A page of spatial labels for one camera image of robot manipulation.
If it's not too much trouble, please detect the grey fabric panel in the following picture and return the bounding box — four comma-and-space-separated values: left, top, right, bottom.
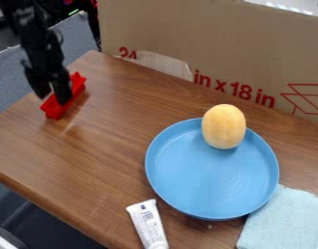
0, 14, 97, 113

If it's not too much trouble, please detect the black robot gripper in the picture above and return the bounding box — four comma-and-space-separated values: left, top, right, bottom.
0, 0, 72, 105

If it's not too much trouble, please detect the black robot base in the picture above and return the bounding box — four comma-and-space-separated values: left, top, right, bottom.
37, 0, 101, 50

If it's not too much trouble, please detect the yellow potato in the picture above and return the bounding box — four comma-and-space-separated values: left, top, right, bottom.
201, 104, 246, 149

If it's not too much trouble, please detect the brown cardboard box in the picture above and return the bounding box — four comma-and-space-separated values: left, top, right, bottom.
98, 0, 318, 124

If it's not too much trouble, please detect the light blue towel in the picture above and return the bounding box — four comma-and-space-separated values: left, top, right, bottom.
236, 186, 318, 249

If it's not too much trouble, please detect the red plastic block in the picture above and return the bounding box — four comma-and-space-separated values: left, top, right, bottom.
40, 72, 85, 120

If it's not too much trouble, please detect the blue round plate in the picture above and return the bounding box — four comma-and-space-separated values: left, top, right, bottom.
144, 119, 279, 221

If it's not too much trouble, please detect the white cream tube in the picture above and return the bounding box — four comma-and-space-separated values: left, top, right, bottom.
125, 199, 168, 249

